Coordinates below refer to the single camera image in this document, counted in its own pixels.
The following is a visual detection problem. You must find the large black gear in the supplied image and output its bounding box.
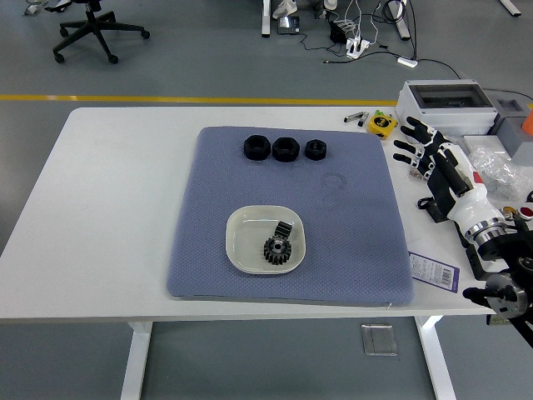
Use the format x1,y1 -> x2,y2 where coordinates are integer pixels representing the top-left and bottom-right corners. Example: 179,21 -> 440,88
262,235 -> 294,267

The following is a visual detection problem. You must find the white flat box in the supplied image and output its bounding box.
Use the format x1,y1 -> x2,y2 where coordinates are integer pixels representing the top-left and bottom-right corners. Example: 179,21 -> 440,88
462,135 -> 507,158

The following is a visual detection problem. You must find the small black hex nut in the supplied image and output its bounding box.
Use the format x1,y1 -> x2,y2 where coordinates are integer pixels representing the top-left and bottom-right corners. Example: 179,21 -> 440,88
304,139 -> 328,161

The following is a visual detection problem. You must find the yellow tape measure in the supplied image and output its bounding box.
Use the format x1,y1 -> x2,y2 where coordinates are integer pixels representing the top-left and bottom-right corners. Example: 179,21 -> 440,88
367,114 -> 400,141

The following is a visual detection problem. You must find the black silver marker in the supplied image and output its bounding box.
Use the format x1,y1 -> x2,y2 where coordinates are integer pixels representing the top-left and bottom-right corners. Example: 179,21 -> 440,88
343,111 -> 371,127

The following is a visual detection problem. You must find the large black hex nut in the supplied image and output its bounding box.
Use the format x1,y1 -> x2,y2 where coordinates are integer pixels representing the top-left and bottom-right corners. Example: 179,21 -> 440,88
242,134 -> 271,162
271,136 -> 301,163

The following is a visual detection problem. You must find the purple white label card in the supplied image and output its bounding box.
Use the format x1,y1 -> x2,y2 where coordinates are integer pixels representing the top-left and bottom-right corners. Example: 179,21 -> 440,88
406,251 -> 461,292

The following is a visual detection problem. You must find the blue-grey textured mat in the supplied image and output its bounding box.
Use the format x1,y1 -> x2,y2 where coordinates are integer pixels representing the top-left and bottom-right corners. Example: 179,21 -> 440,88
166,126 -> 416,308

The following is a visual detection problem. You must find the small black gear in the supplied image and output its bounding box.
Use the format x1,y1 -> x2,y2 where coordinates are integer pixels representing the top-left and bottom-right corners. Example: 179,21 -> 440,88
272,220 -> 295,239

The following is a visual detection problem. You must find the grey plastic case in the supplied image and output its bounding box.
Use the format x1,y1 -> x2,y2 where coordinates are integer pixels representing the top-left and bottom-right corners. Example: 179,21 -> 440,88
486,90 -> 533,163

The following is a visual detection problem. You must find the black floor cable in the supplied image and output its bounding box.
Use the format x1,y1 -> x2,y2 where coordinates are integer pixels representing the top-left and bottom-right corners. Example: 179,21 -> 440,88
323,41 -> 467,80

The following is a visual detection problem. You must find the person's white shoe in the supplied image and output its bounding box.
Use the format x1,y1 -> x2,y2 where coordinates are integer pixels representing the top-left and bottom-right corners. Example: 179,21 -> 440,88
272,0 -> 297,20

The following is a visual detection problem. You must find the black device with screen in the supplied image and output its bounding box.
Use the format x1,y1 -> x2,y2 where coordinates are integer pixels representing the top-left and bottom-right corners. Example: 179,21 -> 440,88
276,15 -> 301,35

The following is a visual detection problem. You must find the grey electrical enclosure box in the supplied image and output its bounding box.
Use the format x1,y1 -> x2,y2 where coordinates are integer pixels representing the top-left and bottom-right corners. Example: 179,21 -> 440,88
394,78 -> 499,145

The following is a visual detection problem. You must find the black power adapter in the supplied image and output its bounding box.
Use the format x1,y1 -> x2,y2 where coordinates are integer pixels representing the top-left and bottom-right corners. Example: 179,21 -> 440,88
328,20 -> 349,44

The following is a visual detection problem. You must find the white power strip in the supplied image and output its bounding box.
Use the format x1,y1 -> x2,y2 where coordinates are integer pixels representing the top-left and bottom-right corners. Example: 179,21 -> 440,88
345,36 -> 371,59

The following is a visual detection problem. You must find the black office chair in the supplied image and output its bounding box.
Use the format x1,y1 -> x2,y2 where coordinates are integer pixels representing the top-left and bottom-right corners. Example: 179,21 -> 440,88
43,0 -> 151,65

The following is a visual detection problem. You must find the white table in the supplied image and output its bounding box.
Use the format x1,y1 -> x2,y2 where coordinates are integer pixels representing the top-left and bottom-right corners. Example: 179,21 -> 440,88
0,107 -> 533,400

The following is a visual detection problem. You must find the clear floor hatch plate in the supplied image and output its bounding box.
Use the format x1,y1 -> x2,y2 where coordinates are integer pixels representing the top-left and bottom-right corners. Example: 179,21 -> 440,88
360,323 -> 399,357

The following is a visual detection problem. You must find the white square dish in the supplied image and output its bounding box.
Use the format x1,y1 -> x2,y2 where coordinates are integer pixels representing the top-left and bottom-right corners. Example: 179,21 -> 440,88
225,204 -> 307,276

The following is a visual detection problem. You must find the clear plastic bag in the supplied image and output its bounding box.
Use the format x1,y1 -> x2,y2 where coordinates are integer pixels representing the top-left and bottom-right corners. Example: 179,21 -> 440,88
469,146 -> 521,197

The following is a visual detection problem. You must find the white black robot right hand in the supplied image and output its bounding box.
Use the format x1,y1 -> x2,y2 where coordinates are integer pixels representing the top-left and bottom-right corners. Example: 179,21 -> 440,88
393,116 -> 506,238

